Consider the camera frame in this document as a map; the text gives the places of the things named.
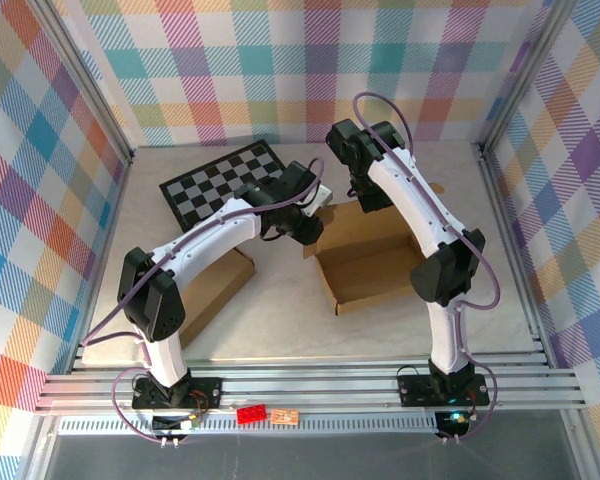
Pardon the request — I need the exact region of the brown cardboard box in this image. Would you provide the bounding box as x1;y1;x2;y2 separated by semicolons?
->
302;182;441;317
178;247;257;350

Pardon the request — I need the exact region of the black and grey checkerboard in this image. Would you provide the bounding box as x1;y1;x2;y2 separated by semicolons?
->
158;140;289;232

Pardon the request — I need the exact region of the small red toy brick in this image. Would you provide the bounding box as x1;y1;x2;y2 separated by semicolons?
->
236;403;268;426

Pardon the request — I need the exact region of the black connector board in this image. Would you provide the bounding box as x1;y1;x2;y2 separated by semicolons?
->
152;410;204;434
435;409;471;435

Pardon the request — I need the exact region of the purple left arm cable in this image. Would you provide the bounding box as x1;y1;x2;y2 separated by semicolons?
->
82;157;326;444

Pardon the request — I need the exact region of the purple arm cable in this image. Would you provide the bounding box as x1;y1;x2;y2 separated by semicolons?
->
352;91;502;444
82;157;326;444

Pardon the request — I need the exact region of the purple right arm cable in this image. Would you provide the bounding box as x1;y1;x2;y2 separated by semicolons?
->
352;91;502;444

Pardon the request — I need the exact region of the aluminium side rail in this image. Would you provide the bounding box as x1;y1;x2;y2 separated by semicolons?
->
72;157;134;364
472;142;561;369

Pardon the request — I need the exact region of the aluminium rail frame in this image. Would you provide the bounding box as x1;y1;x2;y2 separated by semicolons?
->
34;352;589;415

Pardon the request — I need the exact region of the aluminium corner post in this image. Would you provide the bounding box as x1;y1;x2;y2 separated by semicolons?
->
27;0;136;164
474;0;581;159

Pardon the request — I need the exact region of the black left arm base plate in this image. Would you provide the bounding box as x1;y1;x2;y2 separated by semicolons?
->
131;377;224;411

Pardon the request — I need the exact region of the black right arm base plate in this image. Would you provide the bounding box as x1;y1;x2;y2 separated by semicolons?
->
397;372;491;407

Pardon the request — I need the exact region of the slotted grey cable duct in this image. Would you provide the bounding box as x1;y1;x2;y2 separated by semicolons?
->
57;415;441;435

